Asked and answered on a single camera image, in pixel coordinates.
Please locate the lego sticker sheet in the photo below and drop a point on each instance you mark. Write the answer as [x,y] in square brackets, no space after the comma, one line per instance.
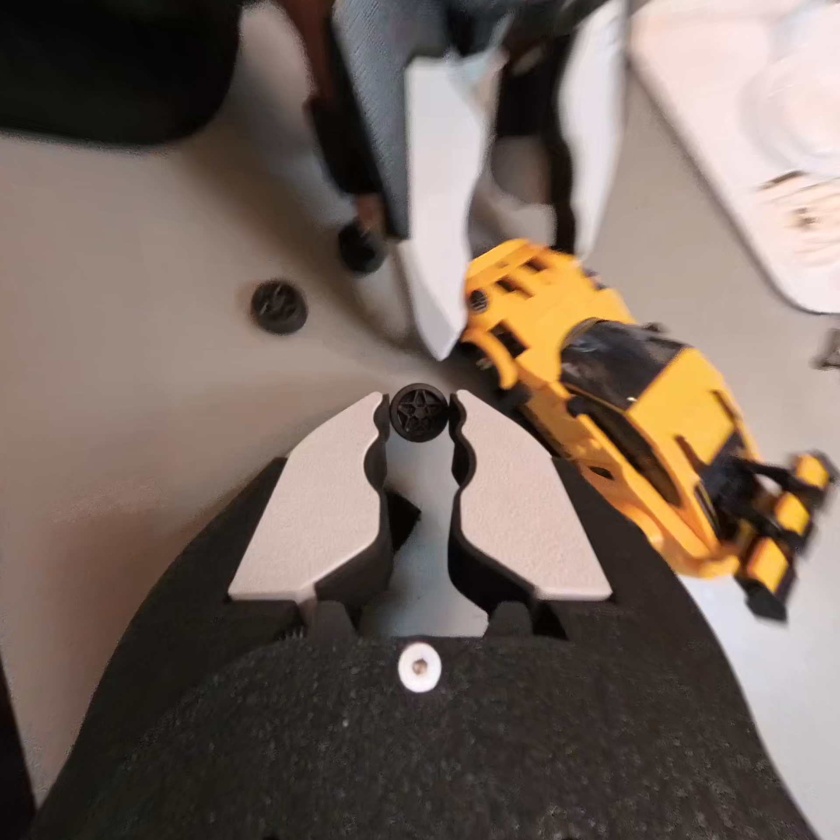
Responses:
[800,210]

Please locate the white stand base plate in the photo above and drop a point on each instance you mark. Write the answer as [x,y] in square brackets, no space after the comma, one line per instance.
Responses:
[709,98]

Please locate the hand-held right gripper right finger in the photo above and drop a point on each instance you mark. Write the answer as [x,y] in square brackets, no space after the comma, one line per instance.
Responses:
[531,525]

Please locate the black lego wheel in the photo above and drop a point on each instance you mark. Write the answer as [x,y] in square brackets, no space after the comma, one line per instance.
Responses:
[279,306]
[361,249]
[418,412]

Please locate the person's left hand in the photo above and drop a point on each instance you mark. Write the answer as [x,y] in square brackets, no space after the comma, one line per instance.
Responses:
[318,52]

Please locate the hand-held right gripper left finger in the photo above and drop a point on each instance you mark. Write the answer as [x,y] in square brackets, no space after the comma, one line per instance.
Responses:
[315,518]

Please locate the orange lego car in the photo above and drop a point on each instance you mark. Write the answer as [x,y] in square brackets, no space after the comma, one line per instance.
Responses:
[656,407]

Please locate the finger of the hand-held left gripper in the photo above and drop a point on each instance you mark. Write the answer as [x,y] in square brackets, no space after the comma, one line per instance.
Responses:
[597,98]
[439,197]

